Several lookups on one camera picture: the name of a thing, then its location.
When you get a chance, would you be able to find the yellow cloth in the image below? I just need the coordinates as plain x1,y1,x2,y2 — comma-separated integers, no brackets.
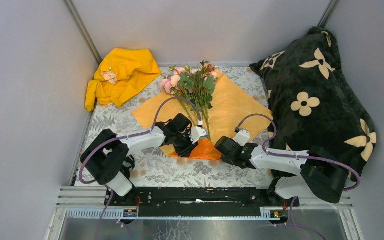
84,48,162,112

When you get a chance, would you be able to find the orange wrapping paper sheet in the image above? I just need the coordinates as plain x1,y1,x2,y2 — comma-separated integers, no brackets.
131,69,272,161

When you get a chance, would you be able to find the pink fake flower bunch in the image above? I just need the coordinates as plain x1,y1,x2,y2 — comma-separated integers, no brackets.
173,60,219,139

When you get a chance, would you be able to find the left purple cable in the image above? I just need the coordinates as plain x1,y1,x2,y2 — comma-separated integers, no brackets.
78,96,203,240

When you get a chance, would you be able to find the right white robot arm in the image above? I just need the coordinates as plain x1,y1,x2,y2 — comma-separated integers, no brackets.
215,136,350,206

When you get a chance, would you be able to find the pink fake flower stem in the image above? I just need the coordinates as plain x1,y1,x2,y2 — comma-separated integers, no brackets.
160,65,198,124

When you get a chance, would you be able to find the purple cable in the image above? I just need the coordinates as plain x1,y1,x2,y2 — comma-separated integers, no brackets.
234,113,362,240
78,96,203,240

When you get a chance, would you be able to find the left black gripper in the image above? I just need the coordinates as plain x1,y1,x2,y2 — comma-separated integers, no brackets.
172,130,199,159

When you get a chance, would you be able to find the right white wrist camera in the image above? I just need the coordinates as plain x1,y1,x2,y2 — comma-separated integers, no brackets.
233,128,251,147

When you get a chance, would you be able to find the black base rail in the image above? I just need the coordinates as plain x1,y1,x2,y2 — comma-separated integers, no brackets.
104,187,300,218

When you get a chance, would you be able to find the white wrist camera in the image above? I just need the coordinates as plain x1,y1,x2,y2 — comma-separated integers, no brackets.
189,120,208,144
233,128,251,147

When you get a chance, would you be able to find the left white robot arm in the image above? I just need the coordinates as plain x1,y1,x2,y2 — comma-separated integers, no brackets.
80,113,208,206

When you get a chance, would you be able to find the black floral plush blanket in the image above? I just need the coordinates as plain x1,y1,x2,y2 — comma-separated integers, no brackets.
250,27,377,191

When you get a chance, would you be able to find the black strap bundle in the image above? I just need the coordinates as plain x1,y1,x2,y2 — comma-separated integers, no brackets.
122,153,137,181

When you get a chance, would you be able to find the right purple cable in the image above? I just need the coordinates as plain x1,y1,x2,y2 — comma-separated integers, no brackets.
234,113,362,240

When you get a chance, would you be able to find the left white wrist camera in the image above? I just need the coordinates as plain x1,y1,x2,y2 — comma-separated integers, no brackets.
189,120,208,144

